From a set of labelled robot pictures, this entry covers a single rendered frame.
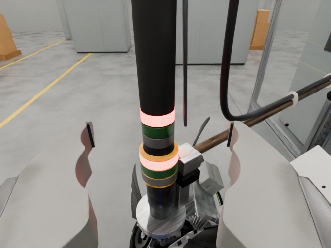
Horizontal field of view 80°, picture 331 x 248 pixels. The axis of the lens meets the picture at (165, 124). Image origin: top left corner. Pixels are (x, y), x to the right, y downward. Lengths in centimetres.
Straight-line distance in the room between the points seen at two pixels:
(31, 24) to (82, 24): 698
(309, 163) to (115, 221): 170
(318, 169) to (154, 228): 49
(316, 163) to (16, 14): 1456
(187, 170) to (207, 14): 556
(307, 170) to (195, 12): 526
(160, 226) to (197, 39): 562
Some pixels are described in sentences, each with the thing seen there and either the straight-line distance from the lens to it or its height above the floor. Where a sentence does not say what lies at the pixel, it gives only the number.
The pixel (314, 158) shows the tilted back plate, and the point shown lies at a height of 134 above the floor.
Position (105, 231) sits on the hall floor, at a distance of 203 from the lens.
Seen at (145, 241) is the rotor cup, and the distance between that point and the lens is 55.
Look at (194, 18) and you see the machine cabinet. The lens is 571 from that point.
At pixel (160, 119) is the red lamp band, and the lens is 18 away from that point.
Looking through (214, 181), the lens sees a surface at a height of 115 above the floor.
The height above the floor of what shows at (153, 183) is 154.
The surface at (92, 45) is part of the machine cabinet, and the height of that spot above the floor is 28.
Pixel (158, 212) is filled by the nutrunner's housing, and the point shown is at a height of 148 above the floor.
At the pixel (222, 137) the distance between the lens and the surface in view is 29.
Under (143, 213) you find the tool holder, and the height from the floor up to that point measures 147.
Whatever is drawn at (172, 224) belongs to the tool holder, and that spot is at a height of 147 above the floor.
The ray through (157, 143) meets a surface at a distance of 20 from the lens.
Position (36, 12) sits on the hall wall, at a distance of 1411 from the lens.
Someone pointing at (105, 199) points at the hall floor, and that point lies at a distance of 221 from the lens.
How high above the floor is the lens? 172
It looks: 33 degrees down
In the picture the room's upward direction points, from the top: 1 degrees counter-clockwise
